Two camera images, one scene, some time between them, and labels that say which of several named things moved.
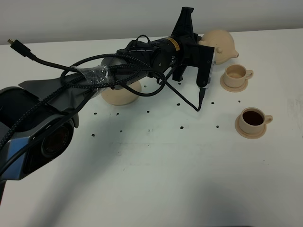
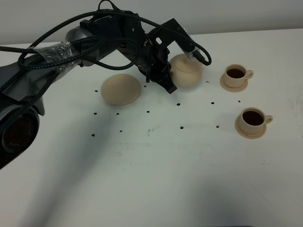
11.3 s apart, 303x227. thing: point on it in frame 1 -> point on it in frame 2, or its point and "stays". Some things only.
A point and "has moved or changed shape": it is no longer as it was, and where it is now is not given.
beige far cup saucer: [231, 89] stays
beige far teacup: [235, 75] stays
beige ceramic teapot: [223, 44] has moved or changed shape
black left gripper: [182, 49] -> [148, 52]
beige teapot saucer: [124, 96] stays
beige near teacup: [252, 120] stays
